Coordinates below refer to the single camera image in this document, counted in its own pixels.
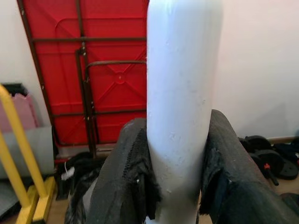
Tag white power adapter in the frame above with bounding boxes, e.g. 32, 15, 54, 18
61, 160, 75, 181

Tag grey rolled mat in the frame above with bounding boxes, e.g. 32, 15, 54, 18
0, 126, 56, 180

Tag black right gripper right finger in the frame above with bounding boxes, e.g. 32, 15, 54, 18
198, 109, 299, 224

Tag black weight plate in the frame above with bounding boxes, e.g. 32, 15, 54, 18
278, 158, 299, 181

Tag pink foam puzzle mat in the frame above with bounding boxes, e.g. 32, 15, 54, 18
0, 93, 40, 133

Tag black foam puzzle mat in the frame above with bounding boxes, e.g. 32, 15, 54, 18
1, 82, 31, 97

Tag yellow tubular steel frame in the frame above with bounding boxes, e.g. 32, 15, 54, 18
0, 83, 57, 224

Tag folded red table brown frame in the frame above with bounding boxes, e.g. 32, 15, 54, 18
16, 0, 150, 161

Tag black dumbbell red collars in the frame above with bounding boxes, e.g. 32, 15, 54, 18
253, 149, 285, 186
238, 135, 273, 152

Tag black fabric bag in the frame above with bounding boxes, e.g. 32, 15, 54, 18
66, 151, 105, 180

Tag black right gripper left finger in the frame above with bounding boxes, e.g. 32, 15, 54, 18
85, 117, 162, 224

